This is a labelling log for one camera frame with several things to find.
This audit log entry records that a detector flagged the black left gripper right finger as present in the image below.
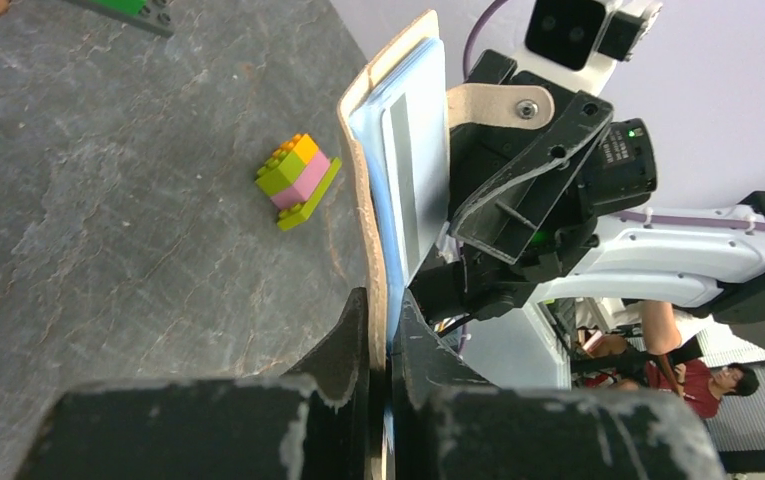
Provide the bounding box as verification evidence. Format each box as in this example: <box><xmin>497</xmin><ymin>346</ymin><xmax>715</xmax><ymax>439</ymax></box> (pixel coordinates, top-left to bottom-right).
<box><xmin>391</xmin><ymin>292</ymin><xmax>726</xmax><ymax>479</ymax></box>

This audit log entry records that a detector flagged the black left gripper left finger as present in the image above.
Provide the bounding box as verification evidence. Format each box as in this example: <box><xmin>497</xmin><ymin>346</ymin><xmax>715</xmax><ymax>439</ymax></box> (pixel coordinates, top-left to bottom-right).
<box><xmin>16</xmin><ymin>288</ymin><xmax>370</xmax><ymax>479</ymax></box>

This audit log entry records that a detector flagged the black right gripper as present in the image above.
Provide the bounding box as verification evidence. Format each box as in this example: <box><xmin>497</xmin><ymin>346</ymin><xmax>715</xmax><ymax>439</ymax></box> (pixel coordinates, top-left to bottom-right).
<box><xmin>410</xmin><ymin>50</ymin><xmax>657</xmax><ymax>323</ymax></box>

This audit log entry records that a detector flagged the beige leather card holder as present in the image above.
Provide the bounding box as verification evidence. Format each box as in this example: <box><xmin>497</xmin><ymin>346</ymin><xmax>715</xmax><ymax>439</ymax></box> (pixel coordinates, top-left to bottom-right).
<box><xmin>336</xmin><ymin>10</ymin><xmax>556</xmax><ymax>372</ymax></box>

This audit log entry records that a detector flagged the white magnetic stripe card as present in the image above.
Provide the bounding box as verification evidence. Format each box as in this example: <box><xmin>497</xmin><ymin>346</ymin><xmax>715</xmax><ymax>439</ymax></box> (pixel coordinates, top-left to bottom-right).
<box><xmin>381</xmin><ymin>72</ymin><xmax>449</xmax><ymax>284</ymax></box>

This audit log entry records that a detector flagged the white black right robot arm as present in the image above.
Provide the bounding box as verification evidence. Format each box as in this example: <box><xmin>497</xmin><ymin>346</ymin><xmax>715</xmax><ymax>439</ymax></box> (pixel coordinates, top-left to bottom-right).
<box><xmin>410</xmin><ymin>51</ymin><xmax>765</xmax><ymax>324</ymax></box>

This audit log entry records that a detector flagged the person in white shirt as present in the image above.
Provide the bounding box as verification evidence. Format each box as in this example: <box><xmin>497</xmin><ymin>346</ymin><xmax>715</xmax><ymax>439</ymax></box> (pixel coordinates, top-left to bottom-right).
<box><xmin>575</xmin><ymin>299</ymin><xmax>715</xmax><ymax>358</ymax></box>

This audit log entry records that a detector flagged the lime green toy brick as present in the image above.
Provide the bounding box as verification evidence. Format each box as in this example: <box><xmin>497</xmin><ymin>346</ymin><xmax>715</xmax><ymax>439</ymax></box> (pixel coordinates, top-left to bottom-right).
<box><xmin>255</xmin><ymin>133</ymin><xmax>342</xmax><ymax>231</ymax></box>

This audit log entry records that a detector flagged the person in red shirt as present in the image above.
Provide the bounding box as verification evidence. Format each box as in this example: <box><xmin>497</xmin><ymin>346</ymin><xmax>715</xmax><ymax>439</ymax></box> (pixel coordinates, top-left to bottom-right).
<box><xmin>673</xmin><ymin>359</ymin><xmax>760</xmax><ymax>420</ymax></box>

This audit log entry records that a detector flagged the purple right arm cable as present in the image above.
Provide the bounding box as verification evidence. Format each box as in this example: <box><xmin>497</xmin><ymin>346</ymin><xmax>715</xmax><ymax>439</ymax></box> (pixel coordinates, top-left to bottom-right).
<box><xmin>461</xmin><ymin>0</ymin><xmax>765</xmax><ymax>248</ymax></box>

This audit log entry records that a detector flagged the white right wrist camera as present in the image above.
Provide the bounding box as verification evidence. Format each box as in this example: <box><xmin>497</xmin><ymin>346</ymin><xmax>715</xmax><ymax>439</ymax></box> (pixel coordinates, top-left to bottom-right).
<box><xmin>512</xmin><ymin>0</ymin><xmax>663</xmax><ymax>96</ymax></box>

